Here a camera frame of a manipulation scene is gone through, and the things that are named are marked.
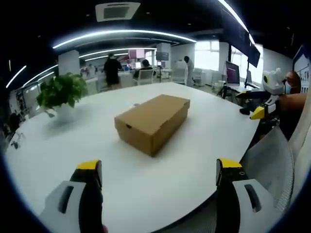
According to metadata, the dark screen on pillar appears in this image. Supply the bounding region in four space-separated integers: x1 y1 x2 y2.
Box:
155 51 170 62

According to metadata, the white mesh office chair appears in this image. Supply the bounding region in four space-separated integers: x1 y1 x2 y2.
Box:
239 106 311 220

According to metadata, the desktop computer monitor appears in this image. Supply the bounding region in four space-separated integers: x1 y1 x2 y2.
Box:
225 60 241 85

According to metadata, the green leafy potted plant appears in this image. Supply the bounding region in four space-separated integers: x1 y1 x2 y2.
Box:
35 72 88 123

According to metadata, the white background office chair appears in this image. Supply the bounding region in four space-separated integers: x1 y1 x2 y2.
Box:
136 69 156 86

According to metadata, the brown cardboard shoe box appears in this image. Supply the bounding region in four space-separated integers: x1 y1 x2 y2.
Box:
114 94 191 158

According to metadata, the large hanging dark screen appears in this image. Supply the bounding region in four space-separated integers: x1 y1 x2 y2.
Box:
247 33 262 68

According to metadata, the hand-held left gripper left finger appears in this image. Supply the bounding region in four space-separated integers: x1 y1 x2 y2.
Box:
38 159 105 233

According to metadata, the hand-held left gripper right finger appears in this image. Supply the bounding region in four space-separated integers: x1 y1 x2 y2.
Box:
215 158 280 233

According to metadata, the person's masked head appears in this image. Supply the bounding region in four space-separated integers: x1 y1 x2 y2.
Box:
283 70 302 95

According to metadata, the wall poster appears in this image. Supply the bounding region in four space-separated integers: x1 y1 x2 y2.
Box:
292 45 311 94

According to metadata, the ceiling air conditioner vent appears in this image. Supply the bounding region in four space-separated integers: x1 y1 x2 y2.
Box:
95 1 142 23

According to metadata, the long curved ceiling light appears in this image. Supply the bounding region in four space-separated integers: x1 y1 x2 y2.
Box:
52 29 197 50

